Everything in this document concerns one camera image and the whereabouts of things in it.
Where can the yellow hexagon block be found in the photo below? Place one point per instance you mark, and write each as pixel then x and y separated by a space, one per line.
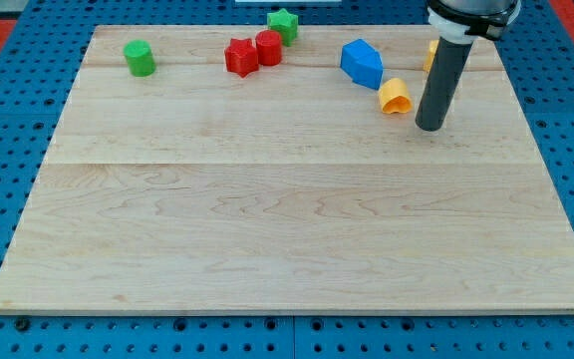
pixel 432 47

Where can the light wooden board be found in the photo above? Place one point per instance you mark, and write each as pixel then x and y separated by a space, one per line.
pixel 193 191

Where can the red star block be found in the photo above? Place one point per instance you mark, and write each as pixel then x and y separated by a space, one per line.
pixel 241 57

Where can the red cylinder block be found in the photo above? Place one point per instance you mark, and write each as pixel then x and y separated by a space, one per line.
pixel 269 47

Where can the blue pentagon block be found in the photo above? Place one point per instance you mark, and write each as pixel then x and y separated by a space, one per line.
pixel 362 63

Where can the green star block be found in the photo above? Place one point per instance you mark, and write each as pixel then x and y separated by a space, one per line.
pixel 285 23

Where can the green cylinder block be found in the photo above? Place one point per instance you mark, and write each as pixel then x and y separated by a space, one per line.
pixel 139 58

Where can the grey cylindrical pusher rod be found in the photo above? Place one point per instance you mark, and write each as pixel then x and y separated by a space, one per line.
pixel 444 75

